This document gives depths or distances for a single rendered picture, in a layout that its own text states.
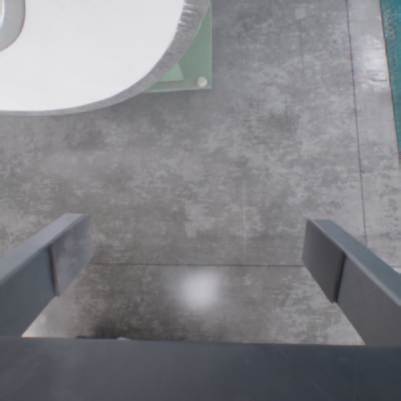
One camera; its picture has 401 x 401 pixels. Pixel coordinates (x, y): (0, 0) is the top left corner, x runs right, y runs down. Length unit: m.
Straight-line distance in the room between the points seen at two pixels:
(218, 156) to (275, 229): 0.33
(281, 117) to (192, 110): 0.33
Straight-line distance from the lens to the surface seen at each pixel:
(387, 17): 1.42
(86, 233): 0.17
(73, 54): 0.76
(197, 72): 1.18
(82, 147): 1.22
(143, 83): 0.82
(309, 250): 0.16
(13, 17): 0.71
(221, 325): 1.05
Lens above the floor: 1.01
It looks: 80 degrees down
